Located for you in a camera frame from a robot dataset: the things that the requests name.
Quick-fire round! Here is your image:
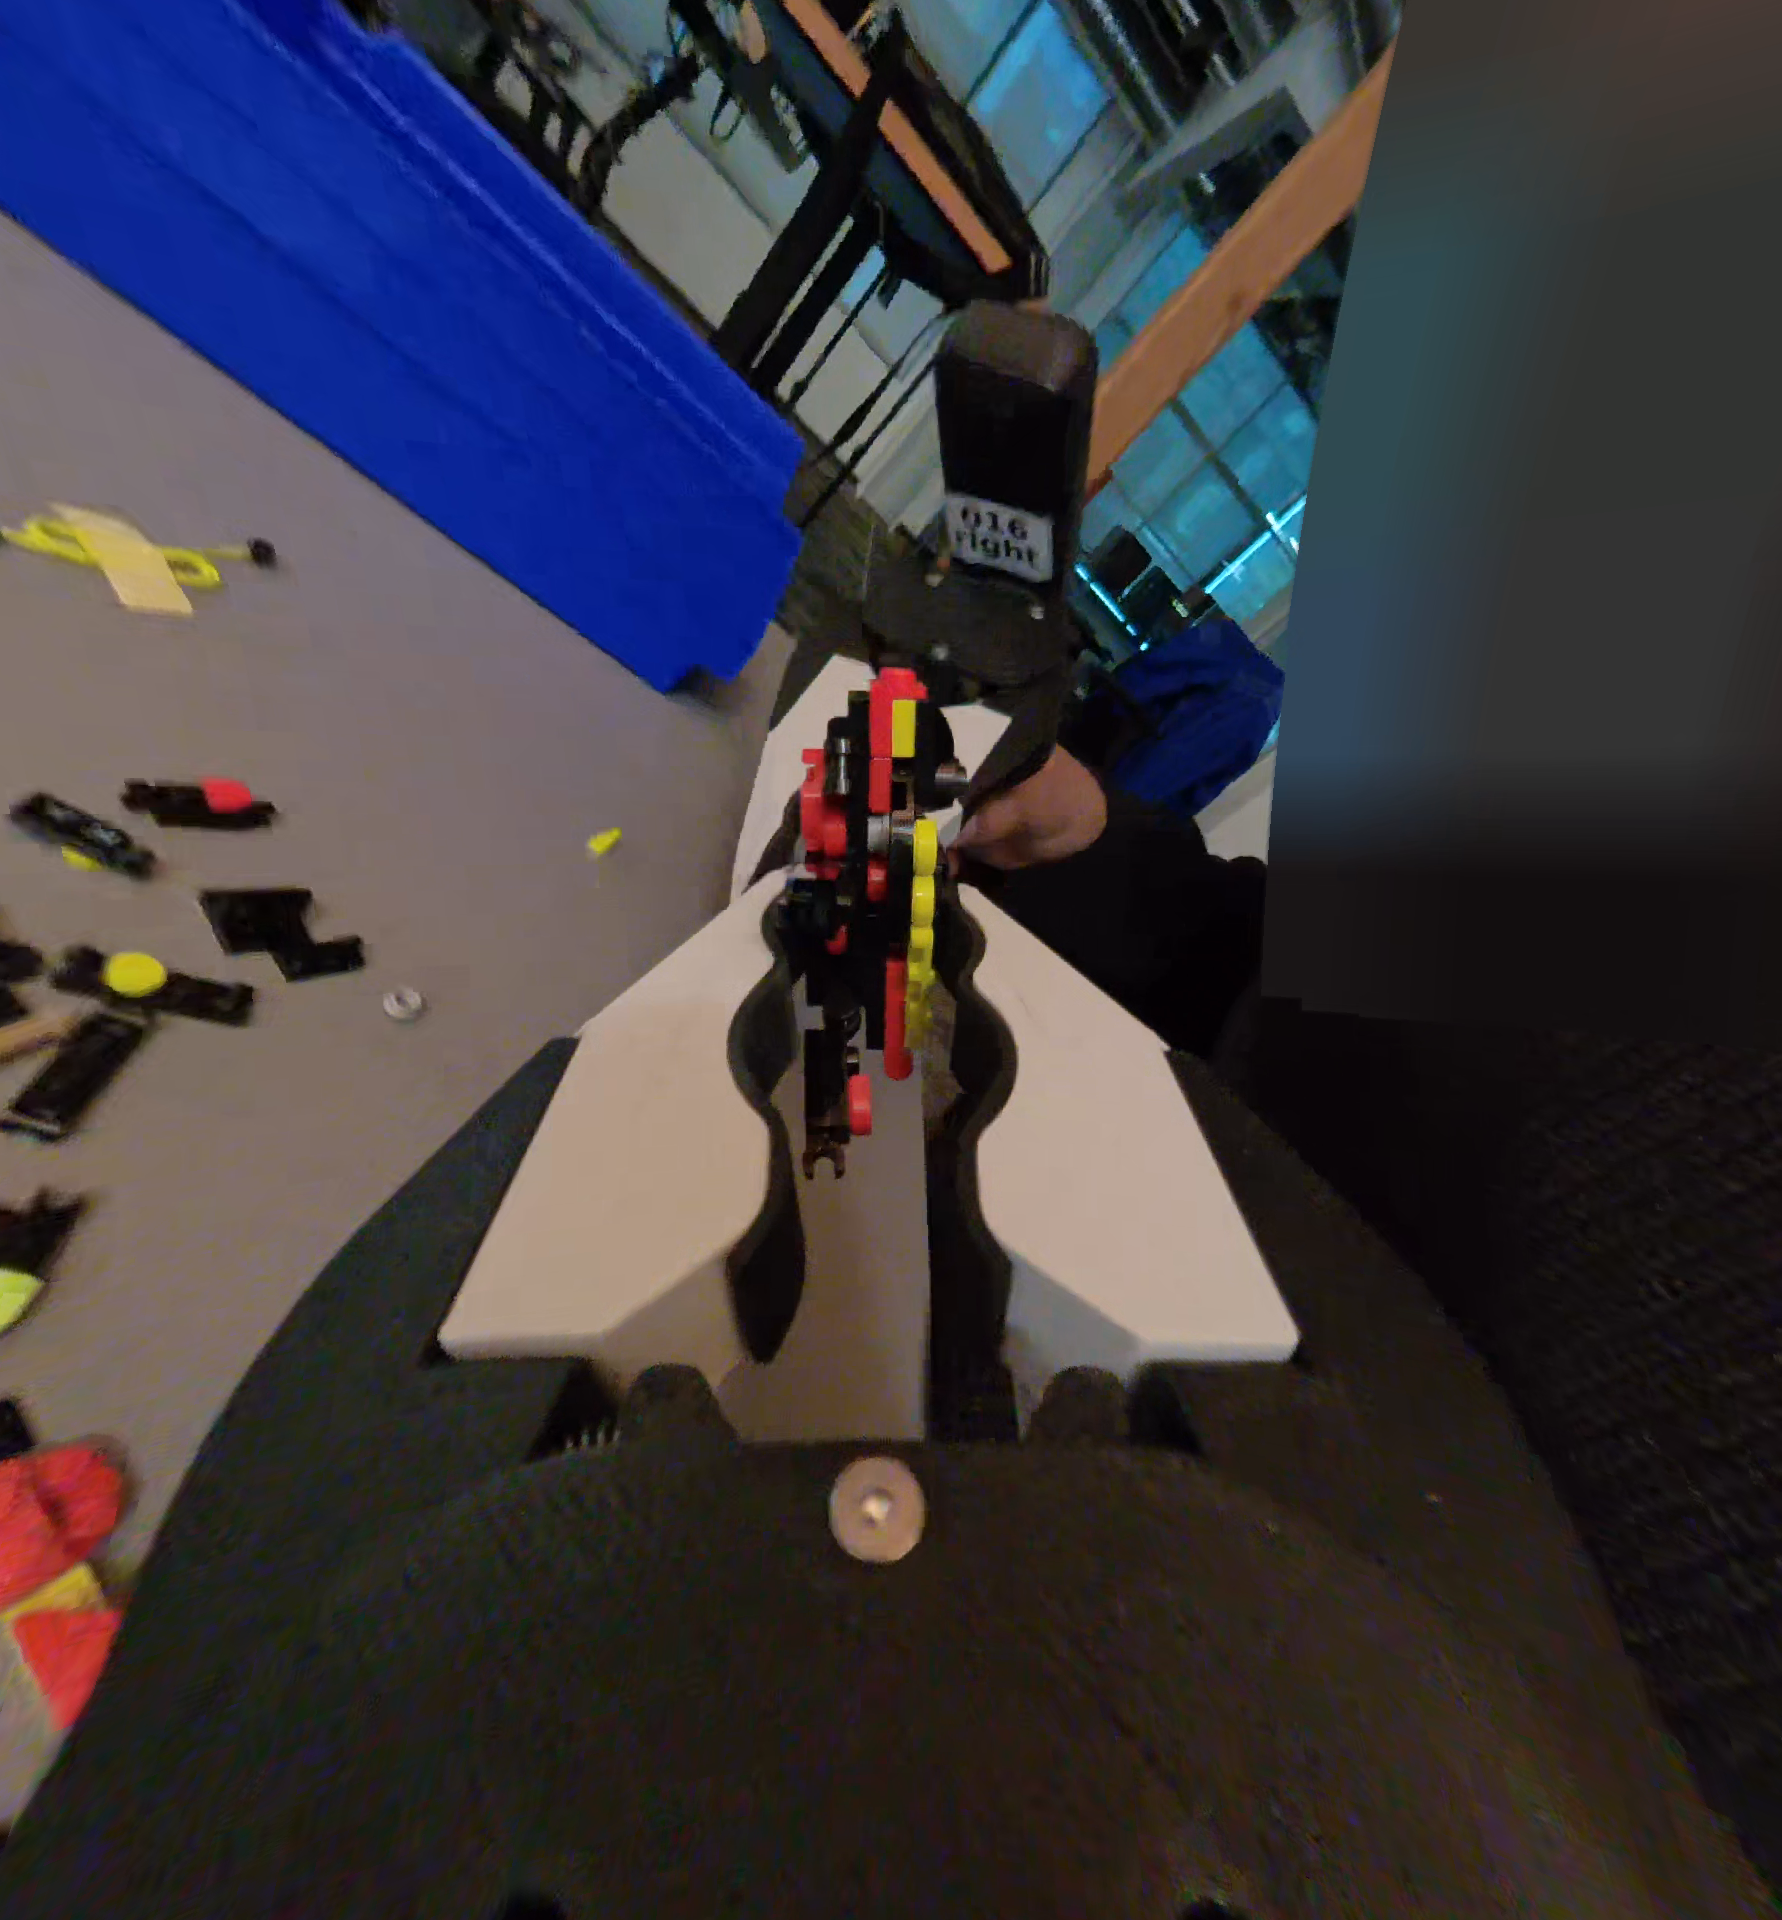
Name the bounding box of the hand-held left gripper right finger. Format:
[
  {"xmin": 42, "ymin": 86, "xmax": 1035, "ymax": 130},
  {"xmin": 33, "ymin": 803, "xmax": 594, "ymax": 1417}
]
[{"xmin": 927, "ymin": 881, "xmax": 1303, "ymax": 1387}]

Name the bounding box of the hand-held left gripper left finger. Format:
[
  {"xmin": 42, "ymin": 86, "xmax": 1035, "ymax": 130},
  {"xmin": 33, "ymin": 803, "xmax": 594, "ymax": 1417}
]
[{"xmin": 438, "ymin": 881, "xmax": 810, "ymax": 1371}]

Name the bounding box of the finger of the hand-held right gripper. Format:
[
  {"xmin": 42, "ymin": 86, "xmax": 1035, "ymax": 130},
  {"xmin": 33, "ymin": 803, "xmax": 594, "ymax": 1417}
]
[
  {"xmin": 730, "ymin": 653, "xmax": 875, "ymax": 908},
  {"xmin": 946, "ymin": 706, "xmax": 1048, "ymax": 803}
]

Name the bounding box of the red black yellow lego model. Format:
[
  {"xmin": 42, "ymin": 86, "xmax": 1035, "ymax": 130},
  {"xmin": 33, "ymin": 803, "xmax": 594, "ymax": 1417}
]
[{"xmin": 782, "ymin": 668, "xmax": 974, "ymax": 1183}]

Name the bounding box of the person's right forearm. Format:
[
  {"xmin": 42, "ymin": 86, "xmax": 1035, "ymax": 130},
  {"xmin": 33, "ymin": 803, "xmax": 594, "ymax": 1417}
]
[{"xmin": 965, "ymin": 779, "xmax": 1271, "ymax": 1061}]

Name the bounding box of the pile of loose lego pieces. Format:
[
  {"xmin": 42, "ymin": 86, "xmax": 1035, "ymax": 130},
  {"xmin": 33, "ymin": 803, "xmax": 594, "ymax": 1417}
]
[{"xmin": 0, "ymin": 773, "xmax": 368, "ymax": 1729}]

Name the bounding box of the person's right hand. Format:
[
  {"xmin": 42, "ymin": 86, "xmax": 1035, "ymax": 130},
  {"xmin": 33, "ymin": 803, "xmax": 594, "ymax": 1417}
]
[{"xmin": 962, "ymin": 745, "xmax": 1121, "ymax": 877}]

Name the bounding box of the blue cloth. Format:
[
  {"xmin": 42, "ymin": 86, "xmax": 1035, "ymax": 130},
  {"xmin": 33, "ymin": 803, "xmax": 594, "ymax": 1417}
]
[{"xmin": 1106, "ymin": 618, "xmax": 1287, "ymax": 820}]

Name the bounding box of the person's dark knit sweater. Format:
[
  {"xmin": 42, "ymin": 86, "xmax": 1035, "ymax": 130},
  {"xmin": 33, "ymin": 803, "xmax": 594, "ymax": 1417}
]
[{"xmin": 1251, "ymin": 997, "xmax": 1782, "ymax": 1920}]

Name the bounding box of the blue plastic bin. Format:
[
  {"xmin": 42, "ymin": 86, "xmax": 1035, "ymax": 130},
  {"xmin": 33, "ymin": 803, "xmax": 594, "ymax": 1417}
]
[{"xmin": 0, "ymin": 0, "xmax": 806, "ymax": 695}]

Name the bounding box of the beige masking tape strip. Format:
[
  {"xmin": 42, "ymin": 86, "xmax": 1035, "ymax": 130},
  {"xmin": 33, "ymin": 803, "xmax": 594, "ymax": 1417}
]
[{"xmin": 51, "ymin": 503, "xmax": 197, "ymax": 618}]

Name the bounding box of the yellow string with black ends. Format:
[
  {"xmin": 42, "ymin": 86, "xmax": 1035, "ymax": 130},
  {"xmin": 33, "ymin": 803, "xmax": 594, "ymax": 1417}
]
[{"xmin": 0, "ymin": 508, "xmax": 280, "ymax": 590}]

